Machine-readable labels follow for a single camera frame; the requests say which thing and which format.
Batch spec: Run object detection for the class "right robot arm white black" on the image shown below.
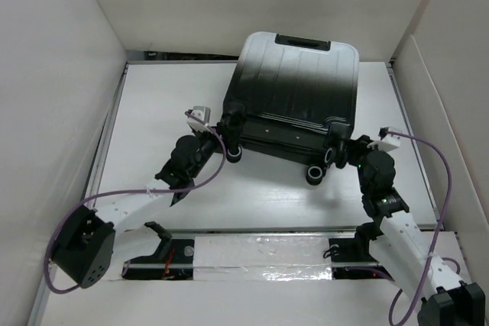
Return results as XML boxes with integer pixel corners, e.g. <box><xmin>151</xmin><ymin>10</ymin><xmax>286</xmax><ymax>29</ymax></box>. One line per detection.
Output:
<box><xmin>341</xmin><ymin>127</ymin><xmax>486</xmax><ymax>325</ymax></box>

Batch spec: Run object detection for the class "silver taped mounting rail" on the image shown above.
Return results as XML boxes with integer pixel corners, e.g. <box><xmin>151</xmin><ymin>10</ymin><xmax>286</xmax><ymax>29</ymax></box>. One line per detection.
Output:
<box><xmin>122</xmin><ymin>234</ymin><xmax>390</xmax><ymax>282</ymax></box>

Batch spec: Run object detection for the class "purple cable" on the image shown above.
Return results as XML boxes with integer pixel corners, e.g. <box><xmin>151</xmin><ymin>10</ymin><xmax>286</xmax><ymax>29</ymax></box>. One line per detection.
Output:
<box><xmin>385</xmin><ymin>131</ymin><xmax>461</xmax><ymax>325</ymax></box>
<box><xmin>44</xmin><ymin>111</ymin><xmax>228</xmax><ymax>295</ymax></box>

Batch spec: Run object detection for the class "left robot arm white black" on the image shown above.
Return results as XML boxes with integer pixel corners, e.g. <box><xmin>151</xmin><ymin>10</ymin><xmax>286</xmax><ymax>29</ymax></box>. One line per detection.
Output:
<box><xmin>43</xmin><ymin>121</ymin><xmax>227</xmax><ymax>294</ymax></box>

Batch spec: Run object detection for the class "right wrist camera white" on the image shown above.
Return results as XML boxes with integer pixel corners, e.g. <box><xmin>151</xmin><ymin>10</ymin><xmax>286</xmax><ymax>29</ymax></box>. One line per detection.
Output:
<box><xmin>368</xmin><ymin>127</ymin><xmax>402</xmax><ymax>152</ymax></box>

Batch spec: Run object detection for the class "white black hard-shell suitcase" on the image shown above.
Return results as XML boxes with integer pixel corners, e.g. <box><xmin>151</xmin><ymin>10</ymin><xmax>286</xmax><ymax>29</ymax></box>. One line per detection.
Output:
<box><xmin>218</xmin><ymin>31</ymin><xmax>360</xmax><ymax>186</ymax></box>

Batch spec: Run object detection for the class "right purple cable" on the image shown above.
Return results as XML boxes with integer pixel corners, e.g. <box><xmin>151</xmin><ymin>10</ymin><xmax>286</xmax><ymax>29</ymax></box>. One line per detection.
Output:
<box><xmin>385</xmin><ymin>131</ymin><xmax>461</xmax><ymax>325</ymax></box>

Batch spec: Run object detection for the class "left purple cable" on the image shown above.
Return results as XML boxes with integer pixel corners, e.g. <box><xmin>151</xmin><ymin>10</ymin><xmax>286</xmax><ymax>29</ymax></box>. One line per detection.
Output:
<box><xmin>44</xmin><ymin>111</ymin><xmax>228</xmax><ymax>295</ymax></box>

